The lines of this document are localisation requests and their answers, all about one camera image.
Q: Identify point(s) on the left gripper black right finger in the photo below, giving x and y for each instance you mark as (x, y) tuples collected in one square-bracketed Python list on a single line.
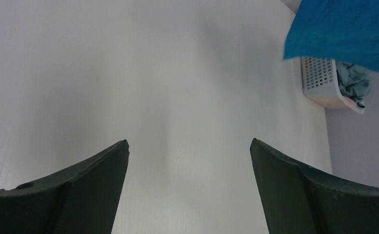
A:
[(300, 199)]

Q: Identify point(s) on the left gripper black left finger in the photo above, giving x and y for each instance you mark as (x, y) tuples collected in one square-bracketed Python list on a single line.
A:
[(80, 199)]

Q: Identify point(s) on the blue t-shirt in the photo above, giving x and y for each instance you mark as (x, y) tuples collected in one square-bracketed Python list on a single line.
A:
[(344, 30)]

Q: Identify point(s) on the white plastic laundry basket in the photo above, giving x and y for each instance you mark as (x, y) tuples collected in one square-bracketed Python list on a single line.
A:
[(320, 84)]

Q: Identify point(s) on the grey-blue t-shirt in basket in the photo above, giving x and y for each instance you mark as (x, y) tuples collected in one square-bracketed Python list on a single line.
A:
[(354, 82)]

